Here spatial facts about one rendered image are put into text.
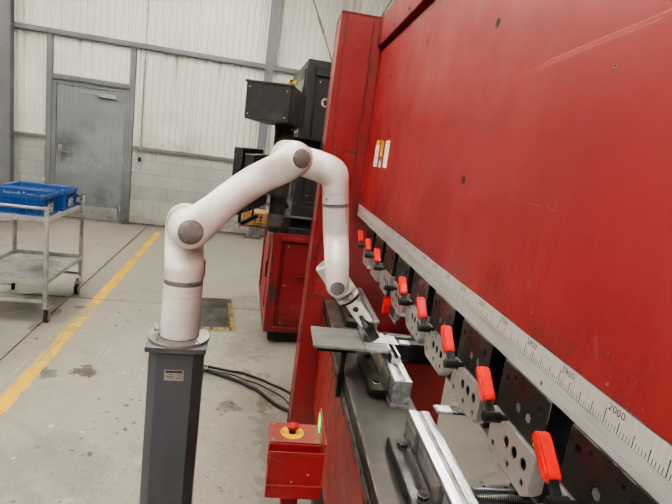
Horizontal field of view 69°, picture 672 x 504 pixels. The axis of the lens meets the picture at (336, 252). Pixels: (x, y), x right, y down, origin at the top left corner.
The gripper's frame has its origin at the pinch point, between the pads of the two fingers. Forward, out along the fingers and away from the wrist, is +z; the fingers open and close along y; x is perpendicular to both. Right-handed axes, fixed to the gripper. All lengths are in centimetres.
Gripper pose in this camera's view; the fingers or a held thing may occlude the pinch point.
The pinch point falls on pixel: (371, 332)
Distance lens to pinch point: 181.4
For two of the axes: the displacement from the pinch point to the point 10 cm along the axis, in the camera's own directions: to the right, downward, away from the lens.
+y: -1.1, -2.1, 9.7
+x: -8.4, 5.4, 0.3
